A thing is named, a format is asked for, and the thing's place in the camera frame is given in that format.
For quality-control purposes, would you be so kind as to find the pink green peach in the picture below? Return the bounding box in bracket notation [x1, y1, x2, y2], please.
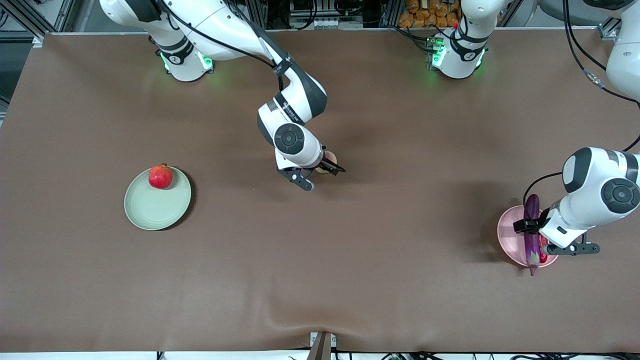
[315, 151, 339, 175]

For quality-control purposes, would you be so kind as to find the purple eggplant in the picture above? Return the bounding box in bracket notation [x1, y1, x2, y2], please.
[523, 194, 542, 277]

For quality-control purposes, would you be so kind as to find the red pomegranate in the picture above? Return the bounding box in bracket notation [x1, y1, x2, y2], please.
[148, 163, 174, 190]

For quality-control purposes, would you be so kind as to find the pink round plate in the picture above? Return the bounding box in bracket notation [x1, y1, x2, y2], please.
[497, 205, 560, 268]

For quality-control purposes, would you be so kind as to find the brown table cloth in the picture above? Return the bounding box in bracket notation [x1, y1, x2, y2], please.
[0, 29, 640, 353]

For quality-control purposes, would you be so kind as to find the white power strip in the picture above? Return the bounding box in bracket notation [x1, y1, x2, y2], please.
[291, 17, 364, 31]

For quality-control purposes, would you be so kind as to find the pale green round plate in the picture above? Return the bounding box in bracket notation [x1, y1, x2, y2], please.
[124, 166, 192, 231]

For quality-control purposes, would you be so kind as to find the orange round items pile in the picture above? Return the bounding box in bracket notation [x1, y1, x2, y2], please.
[398, 0, 461, 29]

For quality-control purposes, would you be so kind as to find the grey rounded background object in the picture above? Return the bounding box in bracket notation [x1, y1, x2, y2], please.
[539, 0, 618, 26]

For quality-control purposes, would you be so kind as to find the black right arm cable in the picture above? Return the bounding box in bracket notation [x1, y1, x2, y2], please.
[157, 0, 288, 91]

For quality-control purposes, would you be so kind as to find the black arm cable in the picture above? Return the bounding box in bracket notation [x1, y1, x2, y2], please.
[523, 0, 640, 213]
[157, 0, 288, 91]

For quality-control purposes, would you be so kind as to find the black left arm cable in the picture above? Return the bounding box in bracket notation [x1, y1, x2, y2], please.
[523, 0, 640, 213]

